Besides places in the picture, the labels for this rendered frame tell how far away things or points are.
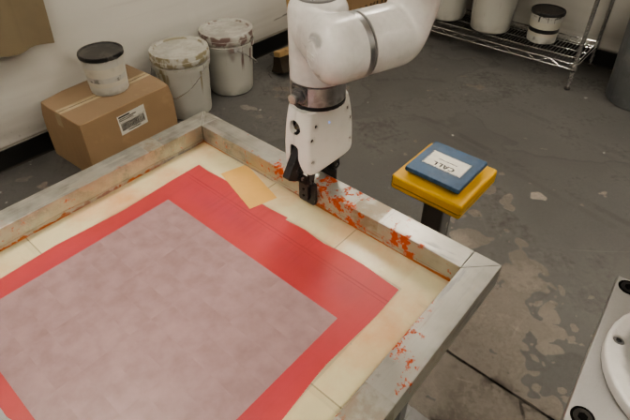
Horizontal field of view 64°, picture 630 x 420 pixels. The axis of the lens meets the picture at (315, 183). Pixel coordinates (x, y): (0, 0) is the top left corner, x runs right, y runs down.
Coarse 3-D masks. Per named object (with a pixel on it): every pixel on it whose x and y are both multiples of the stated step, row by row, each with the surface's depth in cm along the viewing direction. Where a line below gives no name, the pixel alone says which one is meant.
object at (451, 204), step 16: (400, 176) 84; (416, 176) 84; (480, 176) 84; (416, 192) 82; (432, 192) 80; (448, 192) 80; (464, 192) 80; (480, 192) 82; (432, 208) 88; (448, 208) 79; (464, 208) 79; (432, 224) 90; (448, 224) 92; (400, 416) 132; (416, 416) 148
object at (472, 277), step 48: (144, 144) 84; (192, 144) 89; (240, 144) 84; (48, 192) 74; (96, 192) 78; (336, 192) 74; (0, 240) 69; (384, 240) 70; (432, 240) 67; (480, 288) 60; (432, 336) 55; (384, 384) 51
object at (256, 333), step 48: (288, 240) 72; (240, 288) 65; (288, 288) 65; (336, 288) 65; (384, 288) 65; (144, 336) 59; (192, 336) 59; (240, 336) 59; (288, 336) 59; (336, 336) 59; (96, 384) 54; (144, 384) 54; (192, 384) 54; (240, 384) 54; (288, 384) 54
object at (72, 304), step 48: (192, 192) 80; (96, 240) 72; (144, 240) 72; (192, 240) 72; (240, 240) 72; (0, 288) 65; (48, 288) 65; (96, 288) 65; (144, 288) 65; (192, 288) 65; (0, 336) 59; (48, 336) 59; (96, 336) 59; (0, 384) 54; (48, 384) 54
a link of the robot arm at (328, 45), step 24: (312, 0) 58; (336, 0) 59; (288, 24) 61; (312, 24) 55; (336, 24) 53; (360, 24) 53; (312, 48) 54; (336, 48) 52; (360, 48) 53; (312, 72) 62; (336, 72) 53; (360, 72) 55
